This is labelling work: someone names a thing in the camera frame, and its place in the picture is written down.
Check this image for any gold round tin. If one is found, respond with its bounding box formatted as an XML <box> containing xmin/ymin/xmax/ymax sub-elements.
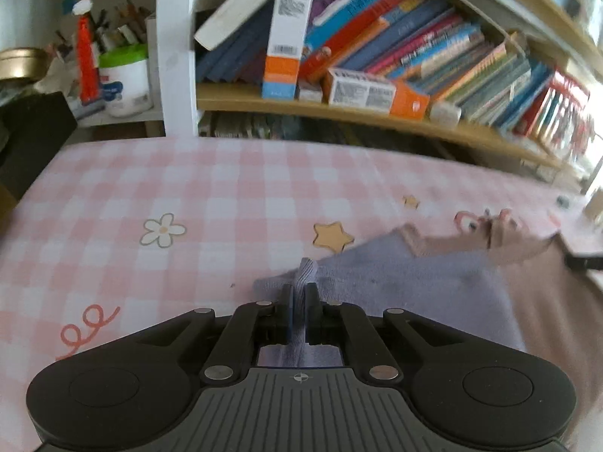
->
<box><xmin>0</xmin><ymin>48</ymin><xmax>51</xmax><ymax>81</ymax></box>

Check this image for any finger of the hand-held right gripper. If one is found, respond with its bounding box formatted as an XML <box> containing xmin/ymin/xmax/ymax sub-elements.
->
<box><xmin>564</xmin><ymin>253</ymin><xmax>603</xmax><ymax>272</ymax></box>

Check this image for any orange white carton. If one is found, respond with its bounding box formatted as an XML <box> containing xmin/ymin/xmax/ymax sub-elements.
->
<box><xmin>325</xmin><ymin>67</ymin><xmax>431</xmax><ymax>119</ymax></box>

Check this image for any row of dark books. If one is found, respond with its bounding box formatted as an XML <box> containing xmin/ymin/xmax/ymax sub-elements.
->
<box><xmin>198</xmin><ymin>110</ymin><xmax>302</xmax><ymax>141</ymax></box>

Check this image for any pink checked printed desk mat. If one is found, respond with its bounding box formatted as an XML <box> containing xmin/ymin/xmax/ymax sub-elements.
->
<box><xmin>0</xmin><ymin>136</ymin><xmax>603</xmax><ymax>452</ymax></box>

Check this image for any purple and mauve sweater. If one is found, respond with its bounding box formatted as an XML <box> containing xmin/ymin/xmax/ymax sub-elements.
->
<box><xmin>253</xmin><ymin>219</ymin><xmax>603</xmax><ymax>415</ymax></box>

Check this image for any white jar with green lid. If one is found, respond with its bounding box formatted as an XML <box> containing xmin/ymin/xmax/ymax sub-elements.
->
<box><xmin>97</xmin><ymin>44</ymin><xmax>154</xmax><ymax>119</ymax></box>

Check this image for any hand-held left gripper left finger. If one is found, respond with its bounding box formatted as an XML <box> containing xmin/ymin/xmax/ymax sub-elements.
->
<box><xmin>134</xmin><ymin>284</ymin><xmax>295</xmax><ymax>384</ymax></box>

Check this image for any large white-edged book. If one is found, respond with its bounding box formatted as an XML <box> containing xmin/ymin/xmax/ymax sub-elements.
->
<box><xmin>194</xmin><ymin>0</ymin><xmax>312</xmax><ymax>51</ymax></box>

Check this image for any white side shelf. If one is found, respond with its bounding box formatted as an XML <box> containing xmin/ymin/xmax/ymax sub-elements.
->
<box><xmin>0</xmin><ymin>0</ymin><xmax>162</xmax><ymax>129</ymax></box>

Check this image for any wooden bookshelf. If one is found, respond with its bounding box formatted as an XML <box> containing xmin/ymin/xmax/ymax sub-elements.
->
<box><xmin>155</xmin><ymin>0</ymin><xmax>603</xmax><ymax>184</ymax></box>

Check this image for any bundle of pens and brushes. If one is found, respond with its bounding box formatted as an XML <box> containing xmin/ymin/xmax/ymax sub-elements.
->
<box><xmin>47</xmin><ymin>0</ymin><xmax>156</xmax><ymax>57</ymax></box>

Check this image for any tall white orange box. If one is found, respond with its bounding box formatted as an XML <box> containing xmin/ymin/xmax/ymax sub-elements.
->
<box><xmin>262</xmin><ymin>0</ymin><xmax>314</xmax><ymax>101</ymax></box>

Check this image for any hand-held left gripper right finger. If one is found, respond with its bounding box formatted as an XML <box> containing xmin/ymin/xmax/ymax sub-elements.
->
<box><xmin>306</xmin><ymin>282</ymin><xmax>466</xmax><ymax>384</ymax></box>

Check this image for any small white box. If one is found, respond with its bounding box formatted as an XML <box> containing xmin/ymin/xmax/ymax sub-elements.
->
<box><xmin>298</xmin><ymin>80</ymin><xmax>326</xmax><ymax>103</ymax></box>

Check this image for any row of colourful books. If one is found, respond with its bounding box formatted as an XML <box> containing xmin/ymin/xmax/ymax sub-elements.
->
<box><xmin>195</xmin><ymin>0</ymin><xmax>592</xmax><ymax>151</ymax></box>

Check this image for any red tassel ornament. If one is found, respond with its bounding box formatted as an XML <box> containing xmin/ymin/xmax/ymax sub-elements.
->
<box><xmin>72</xmin><ymin>0</ymin><xmax>103</xmax><ymax>105</ymax></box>

